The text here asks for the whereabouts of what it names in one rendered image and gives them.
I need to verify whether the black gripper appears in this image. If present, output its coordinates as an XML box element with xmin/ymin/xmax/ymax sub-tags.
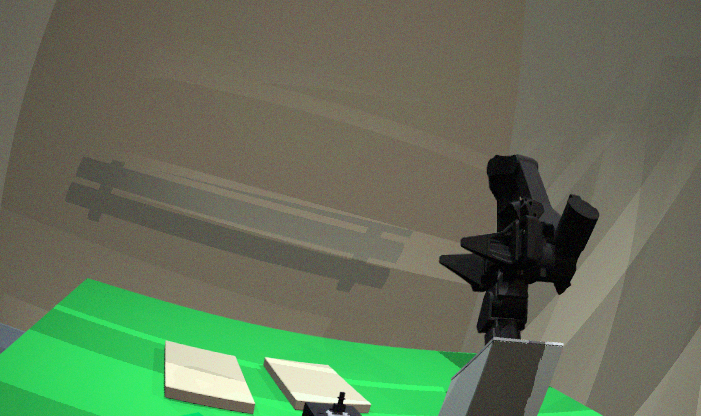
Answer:
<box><xmin>439</xmin><ymin>215</ymin><xmax>553</xmax><ymax>292</ymax></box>

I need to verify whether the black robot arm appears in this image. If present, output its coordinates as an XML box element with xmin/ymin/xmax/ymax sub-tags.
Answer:
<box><xmin>476</xmin><ymin>154</ymin><xmax>600</xmax><ymax>346</ymax></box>

